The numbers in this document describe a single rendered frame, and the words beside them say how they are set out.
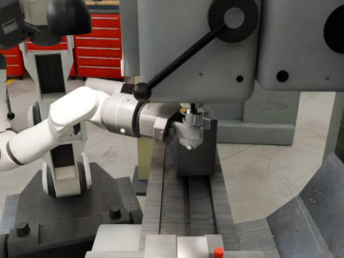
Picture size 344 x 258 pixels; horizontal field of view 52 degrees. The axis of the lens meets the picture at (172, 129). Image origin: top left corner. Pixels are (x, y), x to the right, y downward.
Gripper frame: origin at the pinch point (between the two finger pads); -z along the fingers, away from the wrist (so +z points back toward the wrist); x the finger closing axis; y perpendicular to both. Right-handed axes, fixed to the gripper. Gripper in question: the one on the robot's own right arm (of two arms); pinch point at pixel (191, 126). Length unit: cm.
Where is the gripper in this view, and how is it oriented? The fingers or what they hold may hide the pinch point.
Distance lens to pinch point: 70.1
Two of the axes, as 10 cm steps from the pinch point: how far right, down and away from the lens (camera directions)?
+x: 4.0, -3.7, 8.4
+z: -9.2, -1.8, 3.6
